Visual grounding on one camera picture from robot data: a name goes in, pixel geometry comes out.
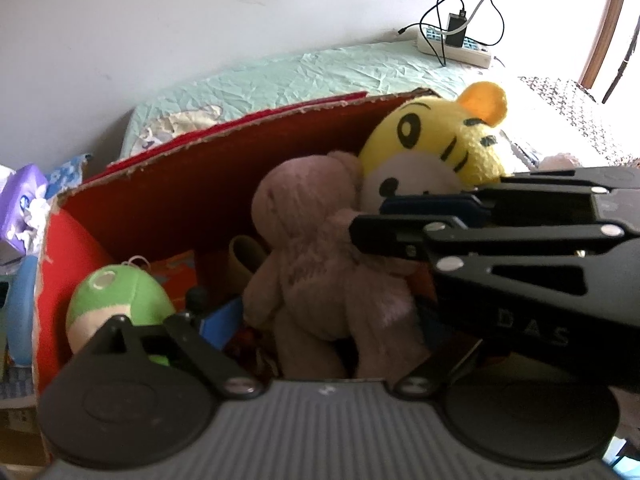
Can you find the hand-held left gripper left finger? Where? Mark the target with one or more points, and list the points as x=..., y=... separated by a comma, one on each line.
x=220, y=319

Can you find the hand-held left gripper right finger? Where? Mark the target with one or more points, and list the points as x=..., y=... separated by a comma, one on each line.
x=440, y=367

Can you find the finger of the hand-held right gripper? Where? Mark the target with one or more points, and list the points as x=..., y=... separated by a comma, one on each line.
x=395, y=237
x=430, y=206

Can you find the yellow tiger plush toy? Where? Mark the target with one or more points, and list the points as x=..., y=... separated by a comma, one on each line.
x=430, y=145

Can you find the pink plush bear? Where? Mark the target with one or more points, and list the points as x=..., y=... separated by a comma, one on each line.
x=310, y=250

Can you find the green plush toy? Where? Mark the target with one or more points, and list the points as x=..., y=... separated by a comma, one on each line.
x=120, y=295

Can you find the red cardboard box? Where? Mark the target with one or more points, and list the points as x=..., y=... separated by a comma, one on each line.
x=175, y=210

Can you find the white power strip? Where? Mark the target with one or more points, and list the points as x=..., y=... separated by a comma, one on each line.
x=475, y=52

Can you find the cartoon bear printed bed sheet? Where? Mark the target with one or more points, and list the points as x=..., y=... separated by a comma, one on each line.
x=325, y=70

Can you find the black power adapter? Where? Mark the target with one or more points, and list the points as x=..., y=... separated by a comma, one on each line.
x=455, y=30

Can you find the blue patterned tissue pack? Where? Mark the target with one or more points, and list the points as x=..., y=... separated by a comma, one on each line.
x=67, y=175

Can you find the purple tissue pack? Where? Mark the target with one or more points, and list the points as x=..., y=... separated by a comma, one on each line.
x=22, y=200

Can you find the dark rod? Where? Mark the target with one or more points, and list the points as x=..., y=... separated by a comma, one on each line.
x=620, y=65

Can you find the wooden door frame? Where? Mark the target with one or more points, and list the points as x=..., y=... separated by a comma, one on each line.
x=607, y=15

